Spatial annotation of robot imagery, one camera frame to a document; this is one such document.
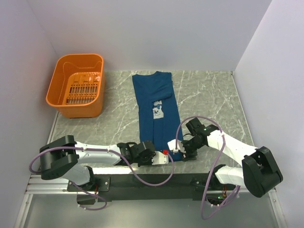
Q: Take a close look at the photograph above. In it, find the blue mickey mouse t-shirt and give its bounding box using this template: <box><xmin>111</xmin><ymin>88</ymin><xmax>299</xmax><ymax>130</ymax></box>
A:
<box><xmin>132</xmin><ymin>71</ymin><xmax>181</xmax><ymax>151</ymax></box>

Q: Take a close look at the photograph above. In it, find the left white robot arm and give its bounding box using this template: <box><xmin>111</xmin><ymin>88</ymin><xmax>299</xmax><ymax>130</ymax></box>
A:
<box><xmin>39</xmin><ymin>135</ymin><xmax>156</xmax><ymax>191</ymax></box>

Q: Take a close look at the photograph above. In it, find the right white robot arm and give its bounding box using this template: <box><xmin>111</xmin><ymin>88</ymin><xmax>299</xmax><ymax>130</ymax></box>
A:
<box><xmin>174</xmin><ymin>116</ymin><xmax>283</xmax><ymax>198</ymax></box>

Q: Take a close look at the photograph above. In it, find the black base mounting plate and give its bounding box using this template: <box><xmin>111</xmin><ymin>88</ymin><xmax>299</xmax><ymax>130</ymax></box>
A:
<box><xmin>66</xmin><ymin>173</ymin><xmax>238</xmax><ymax>206</ymax></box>

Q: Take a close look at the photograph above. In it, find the orange plastic basket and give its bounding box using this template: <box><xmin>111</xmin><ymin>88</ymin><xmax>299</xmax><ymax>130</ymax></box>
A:
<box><xmin>46</xmin><ymin>54</ymin><xmax>106</xmax><ymax>118</ymax></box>

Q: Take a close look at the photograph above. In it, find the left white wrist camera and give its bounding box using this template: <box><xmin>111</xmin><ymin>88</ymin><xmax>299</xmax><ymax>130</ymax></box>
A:
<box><xmin>152</xmin><ymin>151</ymin><xmax>169</xmax><ymax>165</ymax></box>

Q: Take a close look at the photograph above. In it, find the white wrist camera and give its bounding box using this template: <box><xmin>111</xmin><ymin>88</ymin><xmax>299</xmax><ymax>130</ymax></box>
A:
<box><xmin>152</xmin><ymin>151</ymin><xmax>169</xmax><ymax>165</ymax></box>
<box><xmin>167</xmin><ymin>139</ymin><xmax>185</xmax><ymax>153</ymax></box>

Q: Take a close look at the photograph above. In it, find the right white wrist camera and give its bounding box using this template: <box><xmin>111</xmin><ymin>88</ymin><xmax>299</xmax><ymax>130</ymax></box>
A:
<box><xmin>167</xmin><ymin>139</ymin><xmax>185</xmax><ymax>153</ymax></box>

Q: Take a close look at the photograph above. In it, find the aluminium frame rail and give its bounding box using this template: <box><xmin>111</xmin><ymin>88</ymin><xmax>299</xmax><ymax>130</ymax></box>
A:
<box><xmin>14</xmin><ymin>111</ymin><xmax>288</xmax><ymax>228</ymax></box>

